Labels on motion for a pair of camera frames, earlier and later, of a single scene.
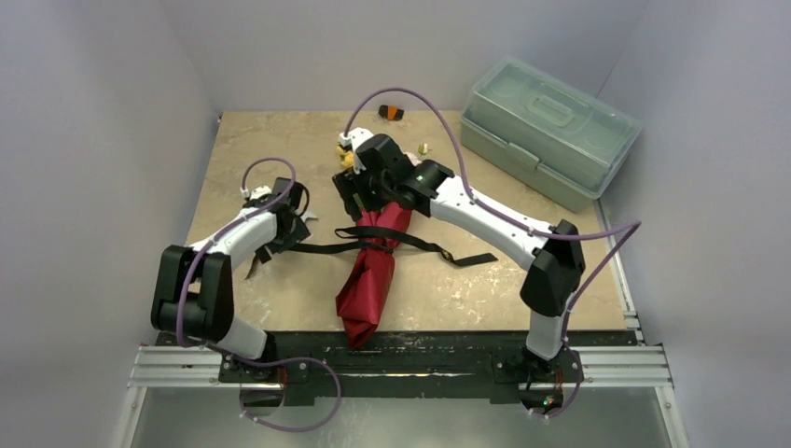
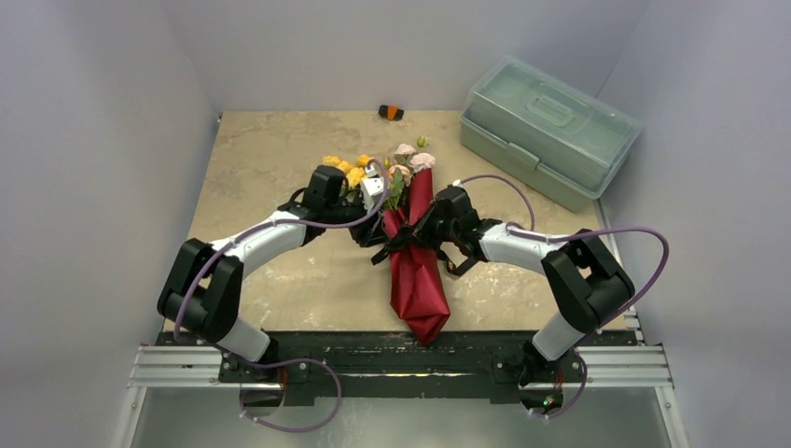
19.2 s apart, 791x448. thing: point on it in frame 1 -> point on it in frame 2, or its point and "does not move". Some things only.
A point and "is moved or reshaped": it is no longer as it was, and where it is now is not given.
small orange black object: x=391 y=112 does not move
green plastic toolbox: x=546 y=133 does not move
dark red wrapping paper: x=363 y=294 -> x=417 y=287
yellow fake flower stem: x=346 y=157 is moved or reshaped
